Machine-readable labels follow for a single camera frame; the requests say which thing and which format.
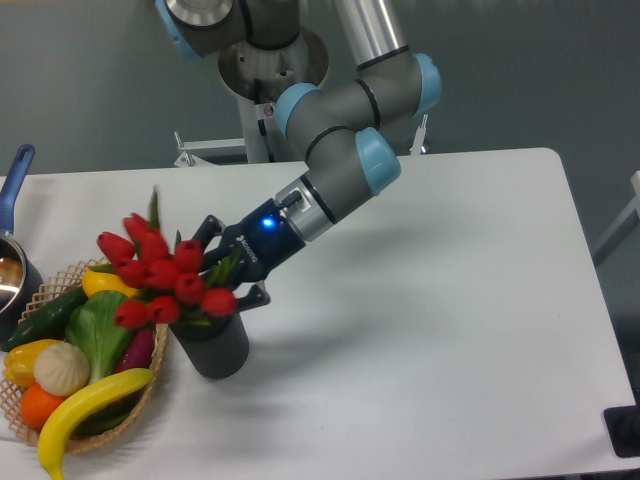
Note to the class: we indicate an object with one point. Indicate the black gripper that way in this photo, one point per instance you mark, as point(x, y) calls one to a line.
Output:
point(264, 239)

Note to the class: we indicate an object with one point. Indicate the red tulip bouquet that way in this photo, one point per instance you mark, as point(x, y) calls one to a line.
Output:
point(171, 284)

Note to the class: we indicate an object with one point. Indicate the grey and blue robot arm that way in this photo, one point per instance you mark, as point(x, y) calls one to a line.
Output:
point(337, 133)

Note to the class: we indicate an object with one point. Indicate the dark grey ribbed vase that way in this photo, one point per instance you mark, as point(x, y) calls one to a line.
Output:
point(217, 350)

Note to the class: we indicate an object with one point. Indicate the purple eggplant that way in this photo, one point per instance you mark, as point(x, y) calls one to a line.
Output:
point(139, 353)

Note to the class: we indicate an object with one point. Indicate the yellow squash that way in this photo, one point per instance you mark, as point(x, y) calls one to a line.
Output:
point(93, 282)

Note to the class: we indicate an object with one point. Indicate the green lettuce leaf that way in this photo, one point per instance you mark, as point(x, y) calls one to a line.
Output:
point(93, 330)

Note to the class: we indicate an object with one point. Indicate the green cucumber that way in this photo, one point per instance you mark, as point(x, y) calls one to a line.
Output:
point(47, 322)

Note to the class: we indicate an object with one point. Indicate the white steamed bun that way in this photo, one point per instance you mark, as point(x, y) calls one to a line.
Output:
point(61, 369)

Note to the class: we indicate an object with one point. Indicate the yellow bell pepper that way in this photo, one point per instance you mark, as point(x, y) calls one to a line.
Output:
point(19, 362)

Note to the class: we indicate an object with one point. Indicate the orange fruit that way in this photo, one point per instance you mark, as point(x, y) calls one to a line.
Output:
point(37, 405)

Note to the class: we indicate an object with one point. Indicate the yellow banana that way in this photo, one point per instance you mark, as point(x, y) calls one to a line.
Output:
point(57, 430)

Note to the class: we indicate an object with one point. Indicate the black box at table edge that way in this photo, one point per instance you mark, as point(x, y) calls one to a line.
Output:
point(623, 428)

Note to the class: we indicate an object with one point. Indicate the white metal base bracket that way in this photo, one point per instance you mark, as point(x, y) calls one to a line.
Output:
point(233, 151)

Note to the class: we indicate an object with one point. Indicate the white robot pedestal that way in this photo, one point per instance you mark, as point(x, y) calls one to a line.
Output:
point(258, 77)

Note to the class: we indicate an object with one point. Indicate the blue handled saucepan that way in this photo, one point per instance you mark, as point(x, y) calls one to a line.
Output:
point(20, 280)

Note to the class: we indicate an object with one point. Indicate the white frame at right edge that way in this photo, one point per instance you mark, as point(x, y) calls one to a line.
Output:
point(620, 228)

